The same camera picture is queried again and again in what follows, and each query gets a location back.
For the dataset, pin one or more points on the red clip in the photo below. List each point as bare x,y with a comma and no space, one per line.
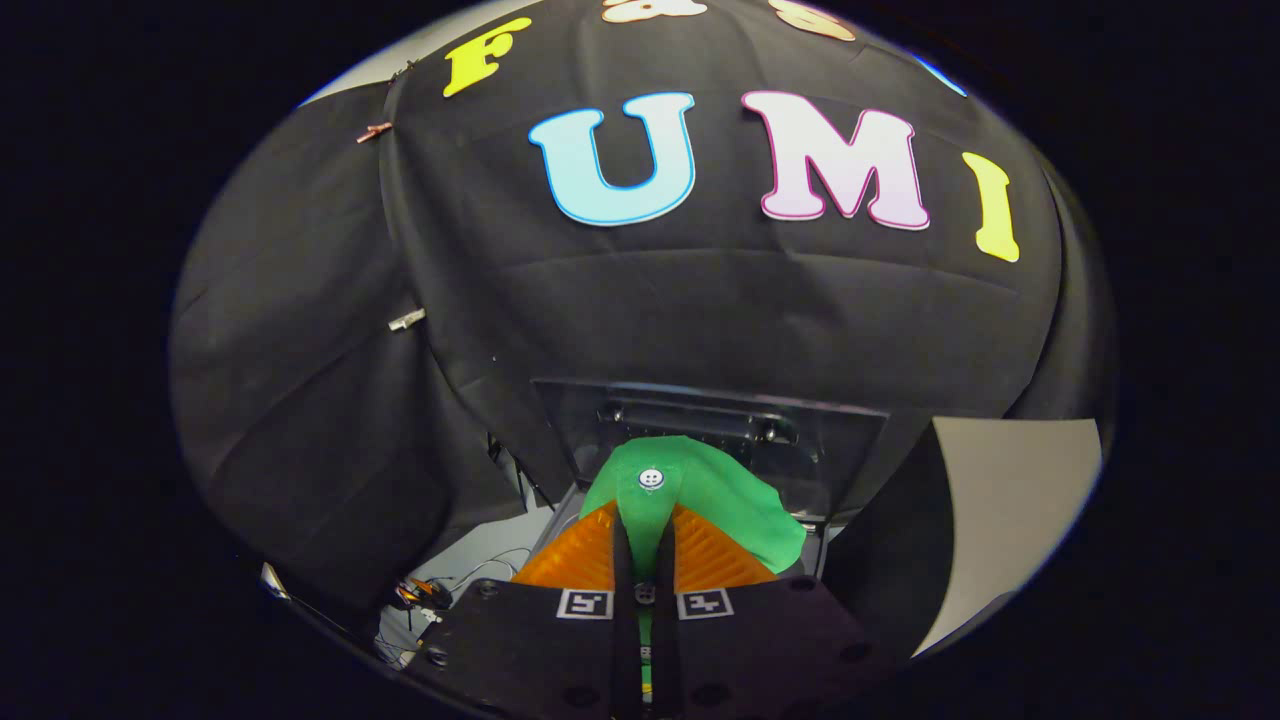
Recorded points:
375,131

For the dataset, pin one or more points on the dark grey washing machine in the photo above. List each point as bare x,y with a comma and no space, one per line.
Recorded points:
815,535

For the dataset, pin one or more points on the white clip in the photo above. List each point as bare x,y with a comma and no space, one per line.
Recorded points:
406,320

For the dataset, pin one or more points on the black backdrop cloth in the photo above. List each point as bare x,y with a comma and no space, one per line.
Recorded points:
700,300

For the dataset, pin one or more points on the beige metal cabinet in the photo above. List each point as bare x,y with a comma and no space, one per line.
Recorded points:
1000,510

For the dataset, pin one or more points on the small orange black object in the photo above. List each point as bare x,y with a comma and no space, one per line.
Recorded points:
420,593

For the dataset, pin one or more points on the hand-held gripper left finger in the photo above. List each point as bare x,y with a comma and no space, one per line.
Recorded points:
540,650

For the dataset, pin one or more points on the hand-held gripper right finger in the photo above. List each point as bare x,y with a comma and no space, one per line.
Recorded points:
760,650

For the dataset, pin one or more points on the green polo shirt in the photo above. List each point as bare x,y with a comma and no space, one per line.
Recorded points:
710,490

